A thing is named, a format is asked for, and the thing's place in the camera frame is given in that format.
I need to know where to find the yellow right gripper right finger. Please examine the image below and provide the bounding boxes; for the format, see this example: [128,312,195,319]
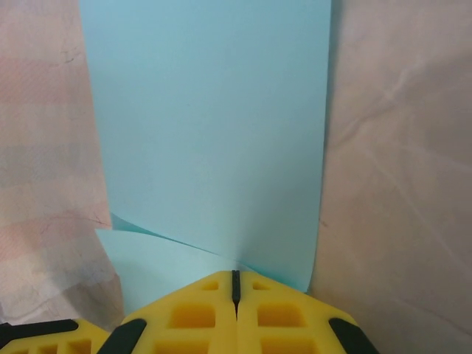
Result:
[235,270,381,354]

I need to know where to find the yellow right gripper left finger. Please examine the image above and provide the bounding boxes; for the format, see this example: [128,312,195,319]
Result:
[96,270,239,354]

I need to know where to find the teal paper sheet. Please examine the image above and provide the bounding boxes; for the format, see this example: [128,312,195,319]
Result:
[77,0,335,322]

